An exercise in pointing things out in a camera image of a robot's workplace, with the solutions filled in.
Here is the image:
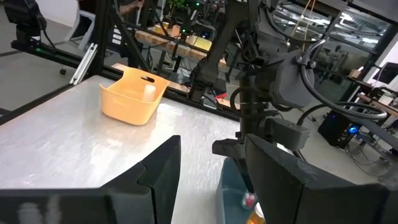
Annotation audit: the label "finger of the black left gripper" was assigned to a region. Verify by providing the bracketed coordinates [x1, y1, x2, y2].
[233, 155, 254, 194]

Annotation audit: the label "person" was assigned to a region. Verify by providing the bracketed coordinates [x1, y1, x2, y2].
[119, 0, 146, 16]

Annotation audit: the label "wooden work table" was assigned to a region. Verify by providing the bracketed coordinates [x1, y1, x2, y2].
[135, 23, 228, 69]

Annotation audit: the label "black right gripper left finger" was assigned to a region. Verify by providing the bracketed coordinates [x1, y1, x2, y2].
[101, 135, 182, 224]

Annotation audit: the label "silver aluminium extrusion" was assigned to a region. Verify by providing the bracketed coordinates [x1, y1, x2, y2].
[69, 42, 99, 86]

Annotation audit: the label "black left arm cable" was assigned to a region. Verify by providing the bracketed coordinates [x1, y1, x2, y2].
[229, 39, 389, 125]

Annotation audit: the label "black aluminium table frame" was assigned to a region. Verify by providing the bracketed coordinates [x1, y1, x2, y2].
[0, 0, 243, 125]

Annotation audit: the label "teal plastic bin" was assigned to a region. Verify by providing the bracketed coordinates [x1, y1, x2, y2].
[216, 156, 267, 224]

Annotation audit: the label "black monitor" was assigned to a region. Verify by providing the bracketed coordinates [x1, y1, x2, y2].
[372, 61, 398, 85]

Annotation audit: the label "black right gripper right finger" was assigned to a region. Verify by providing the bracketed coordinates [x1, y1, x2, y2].
[244, 133, 313, 224]

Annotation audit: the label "blue bottle red pills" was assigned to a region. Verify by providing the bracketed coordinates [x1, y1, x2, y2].
[241, 192, 257, 210]

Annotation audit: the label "orange pill bottle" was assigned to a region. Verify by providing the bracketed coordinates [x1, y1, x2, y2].
[246, 210, 266, 224]

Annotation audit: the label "yellow plastic bin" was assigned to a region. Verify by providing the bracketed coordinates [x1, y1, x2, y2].
[99, 67, 171, 127]
[186, 35, 213, 52]

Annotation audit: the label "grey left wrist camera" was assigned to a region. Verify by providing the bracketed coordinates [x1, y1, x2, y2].
[266, 117, 312, 152]

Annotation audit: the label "black computer tower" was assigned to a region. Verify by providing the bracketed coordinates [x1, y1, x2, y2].
[317, 109, 363, 149]

